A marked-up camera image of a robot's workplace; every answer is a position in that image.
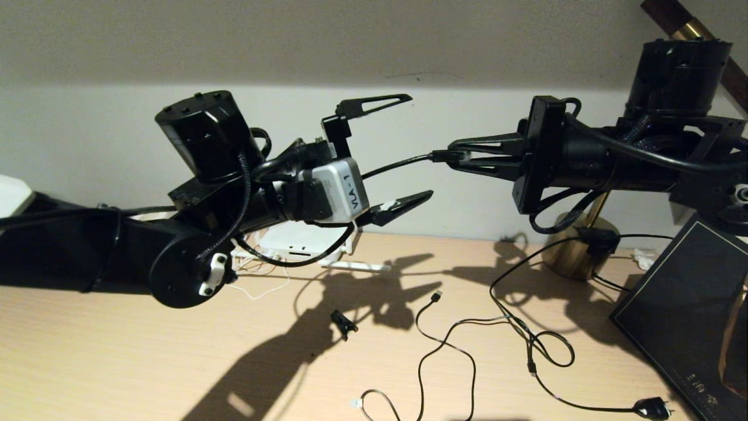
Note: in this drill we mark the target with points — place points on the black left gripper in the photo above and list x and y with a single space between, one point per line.
336 137

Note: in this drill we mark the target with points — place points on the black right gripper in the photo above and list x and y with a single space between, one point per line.
540 155

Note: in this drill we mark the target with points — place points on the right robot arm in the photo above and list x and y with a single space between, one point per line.
672 158

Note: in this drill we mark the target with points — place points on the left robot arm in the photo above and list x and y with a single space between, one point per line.
117 251

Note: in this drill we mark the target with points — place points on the white router with antennas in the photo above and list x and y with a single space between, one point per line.
298 237

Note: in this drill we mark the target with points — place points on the brass desk lamp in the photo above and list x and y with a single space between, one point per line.
567 263

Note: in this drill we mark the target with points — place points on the small black clip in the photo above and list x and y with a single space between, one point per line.
343 324

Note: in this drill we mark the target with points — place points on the dark gift bag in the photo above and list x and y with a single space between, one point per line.
672 316

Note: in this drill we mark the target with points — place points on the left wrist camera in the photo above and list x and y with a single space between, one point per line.
345 190

